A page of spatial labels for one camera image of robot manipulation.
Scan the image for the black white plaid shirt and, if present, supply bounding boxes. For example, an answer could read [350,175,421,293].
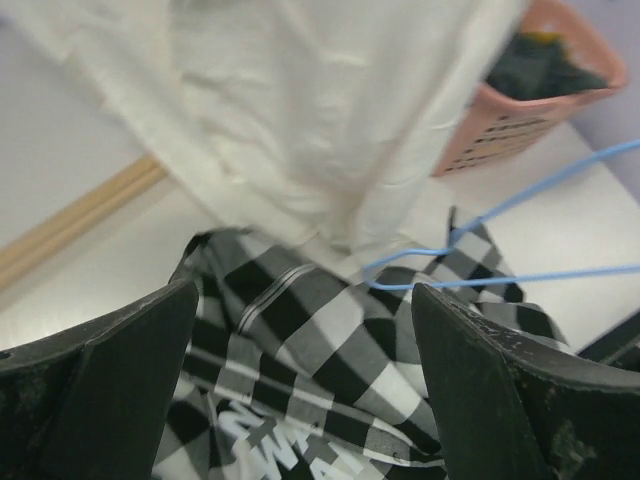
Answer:
[152,204,576,480]

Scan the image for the wooden clothes rack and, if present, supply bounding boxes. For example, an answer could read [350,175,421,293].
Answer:
[1,154,167,290]

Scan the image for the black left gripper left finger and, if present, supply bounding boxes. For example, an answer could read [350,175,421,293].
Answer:
[1,279,198,479]

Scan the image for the pink laundry basket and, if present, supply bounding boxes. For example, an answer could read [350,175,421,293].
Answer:
[432,1,628,177]

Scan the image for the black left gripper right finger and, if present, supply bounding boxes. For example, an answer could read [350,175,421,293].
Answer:
[412,284,639,479]

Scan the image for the yellow cloth in basket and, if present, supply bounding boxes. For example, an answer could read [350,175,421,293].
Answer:
[520,31,562,45]

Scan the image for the blue wire hanger plaid shirt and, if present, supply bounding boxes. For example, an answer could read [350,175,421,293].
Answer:
[360,139,640,292]

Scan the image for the dark green clothes in basket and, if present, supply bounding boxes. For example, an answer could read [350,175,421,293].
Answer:
[485,32,609,101]

